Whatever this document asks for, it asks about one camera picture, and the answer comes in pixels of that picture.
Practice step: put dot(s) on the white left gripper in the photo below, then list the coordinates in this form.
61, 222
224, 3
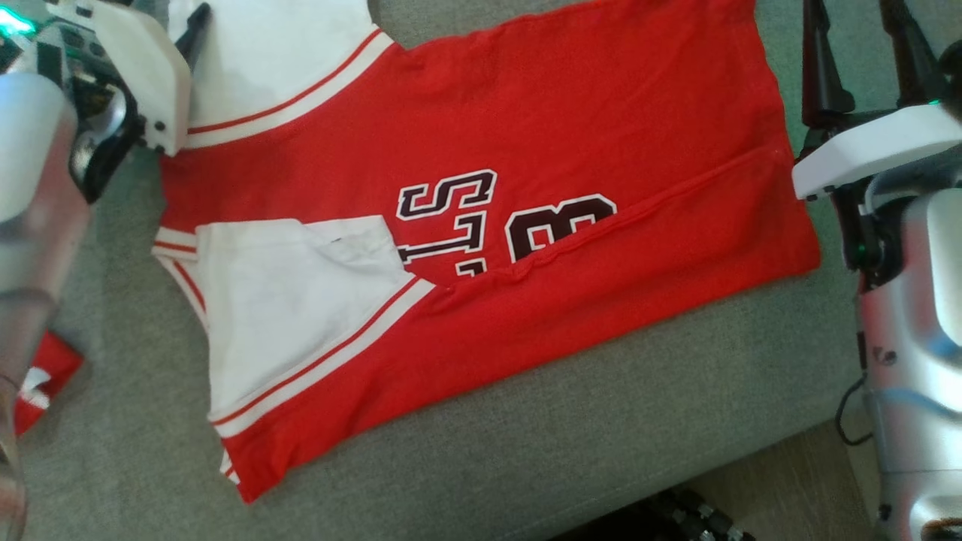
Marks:
154, 83

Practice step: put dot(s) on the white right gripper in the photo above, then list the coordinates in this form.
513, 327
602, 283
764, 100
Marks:
872, 154

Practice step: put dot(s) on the red white baseball jersey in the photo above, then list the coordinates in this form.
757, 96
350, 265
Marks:
571, 143

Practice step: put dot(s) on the red shorts white stripe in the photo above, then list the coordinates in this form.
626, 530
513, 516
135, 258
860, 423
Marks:
49, 376

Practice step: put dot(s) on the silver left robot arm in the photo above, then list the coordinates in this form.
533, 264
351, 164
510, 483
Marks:
30, 188

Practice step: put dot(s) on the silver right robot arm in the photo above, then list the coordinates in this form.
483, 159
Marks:
913, 338

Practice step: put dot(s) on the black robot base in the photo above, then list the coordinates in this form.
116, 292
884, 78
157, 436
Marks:
661, 518

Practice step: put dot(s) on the grey sofa seat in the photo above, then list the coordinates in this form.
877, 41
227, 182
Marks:
601, 421

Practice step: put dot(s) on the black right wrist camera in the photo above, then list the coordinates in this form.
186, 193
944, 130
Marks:
953, 75

